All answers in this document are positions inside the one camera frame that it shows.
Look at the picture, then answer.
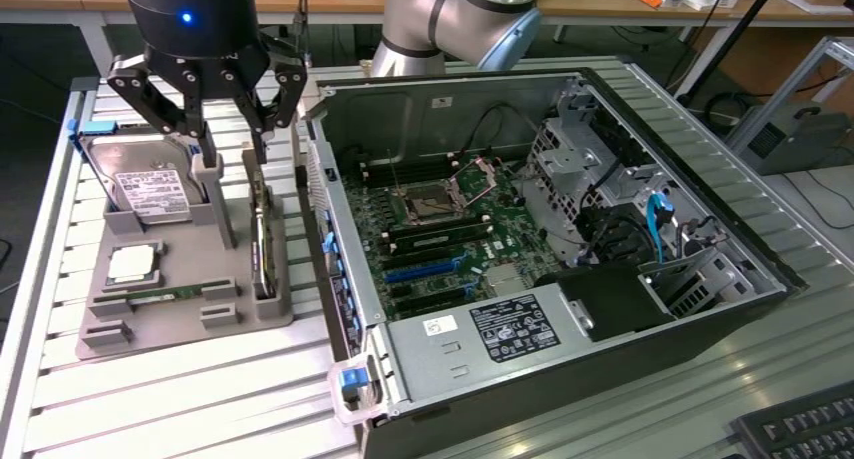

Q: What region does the black open PC case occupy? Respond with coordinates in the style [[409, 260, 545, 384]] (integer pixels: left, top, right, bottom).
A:
[[286, 67, 809, 459]]

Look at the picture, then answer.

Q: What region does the perforated silver metal cage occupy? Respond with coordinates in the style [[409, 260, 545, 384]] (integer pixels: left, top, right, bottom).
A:
[[637, 248, 762, 320]]

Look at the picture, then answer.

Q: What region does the green Dell motherboard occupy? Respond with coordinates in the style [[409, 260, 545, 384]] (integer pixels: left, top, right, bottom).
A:
[[339, 153, 569, 325]]

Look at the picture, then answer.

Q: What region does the green RAM stick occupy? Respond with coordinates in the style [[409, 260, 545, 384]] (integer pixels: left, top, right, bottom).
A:
[[92, 284, 206, 305]]

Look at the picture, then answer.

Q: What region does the black wire bundle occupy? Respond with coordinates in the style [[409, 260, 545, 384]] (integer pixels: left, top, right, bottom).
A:
[[573, 198, 653, 270]]

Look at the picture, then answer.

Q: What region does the silver disk bay cage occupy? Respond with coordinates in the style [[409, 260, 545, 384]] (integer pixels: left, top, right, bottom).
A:
[[530, 73, 676, 230]]

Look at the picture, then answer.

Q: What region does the CPU socket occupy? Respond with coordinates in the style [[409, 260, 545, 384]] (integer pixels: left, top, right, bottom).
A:
[[393, 181, 462, 228]]

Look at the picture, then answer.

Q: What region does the silver chipset heatsink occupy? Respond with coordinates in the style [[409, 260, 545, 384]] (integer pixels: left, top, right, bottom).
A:
[[485, 266, 535, 293]]

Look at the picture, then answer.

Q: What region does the thin locking lever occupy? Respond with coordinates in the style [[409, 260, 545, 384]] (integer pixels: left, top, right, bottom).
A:
[[387, 148, 406, 200]]

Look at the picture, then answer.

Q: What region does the black looped wire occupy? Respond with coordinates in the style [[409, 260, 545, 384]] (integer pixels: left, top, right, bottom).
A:
[[466, 102, 535, 153]]

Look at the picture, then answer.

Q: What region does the metal socket cover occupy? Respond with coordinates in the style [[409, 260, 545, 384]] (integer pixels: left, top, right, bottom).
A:
[[447, 157, 506, 208]]

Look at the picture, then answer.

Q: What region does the grey computer tower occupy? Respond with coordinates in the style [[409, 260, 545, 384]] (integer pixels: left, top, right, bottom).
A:
[[726, 106, 854, 175]]

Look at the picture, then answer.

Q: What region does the low profile graphics card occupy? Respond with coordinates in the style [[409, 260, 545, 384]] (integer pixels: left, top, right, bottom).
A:
[[239, 147, 281, 300]]

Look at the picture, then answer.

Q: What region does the black expansion slot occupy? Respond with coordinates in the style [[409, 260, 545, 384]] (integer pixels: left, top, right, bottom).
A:
[[379, 248, 463, 275], [397, 286, 479, 315]]

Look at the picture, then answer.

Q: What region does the grey plastic parts rack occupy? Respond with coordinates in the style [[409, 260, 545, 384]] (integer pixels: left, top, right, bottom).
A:
[[74, 152, 295, 363]]

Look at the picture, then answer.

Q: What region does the black tripod pole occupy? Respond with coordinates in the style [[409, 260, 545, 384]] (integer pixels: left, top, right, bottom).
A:
[[673, 0, 789, 110]]

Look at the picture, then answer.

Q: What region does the black keyboard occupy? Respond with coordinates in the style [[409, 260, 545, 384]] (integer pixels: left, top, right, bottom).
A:
[[730, 378, 854, 459]]

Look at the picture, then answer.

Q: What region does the grey power supply unit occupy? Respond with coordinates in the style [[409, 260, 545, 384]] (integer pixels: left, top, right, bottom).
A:
[[383, 283, 597, 405]]

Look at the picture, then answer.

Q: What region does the silver CPU chip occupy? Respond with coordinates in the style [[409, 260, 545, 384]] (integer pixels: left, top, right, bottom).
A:
[[106, 246, 161, 284]]

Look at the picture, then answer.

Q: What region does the blue flat wire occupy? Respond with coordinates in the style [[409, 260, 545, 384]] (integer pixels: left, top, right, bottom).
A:
[[644, 191, 677, 266]]

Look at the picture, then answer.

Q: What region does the black plastic shroud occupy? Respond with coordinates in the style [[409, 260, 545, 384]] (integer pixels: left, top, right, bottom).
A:
[[533, 263, 677, 343]]

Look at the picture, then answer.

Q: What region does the hard disk in blue caddy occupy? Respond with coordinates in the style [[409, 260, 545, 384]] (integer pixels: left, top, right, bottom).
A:
[[68, 120, 209, 225]]

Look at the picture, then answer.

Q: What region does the black RAM slot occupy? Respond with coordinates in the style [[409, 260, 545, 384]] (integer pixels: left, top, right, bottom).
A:
[[358, 154, 461, 170], [362, 166, 463, 182], [361, 160, 462, 176], [365, 172, 465, 188]]

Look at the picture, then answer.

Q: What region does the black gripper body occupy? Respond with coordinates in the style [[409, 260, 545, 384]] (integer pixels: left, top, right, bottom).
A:
[[118, 0, 273, 100]]

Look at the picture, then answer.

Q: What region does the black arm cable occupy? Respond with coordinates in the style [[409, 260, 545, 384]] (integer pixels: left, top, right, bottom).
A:
[[291, 0, 315, 69]]

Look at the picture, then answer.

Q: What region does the aluminium profile frame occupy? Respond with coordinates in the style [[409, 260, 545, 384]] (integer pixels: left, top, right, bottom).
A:
[[724, 36, 854, 145]]

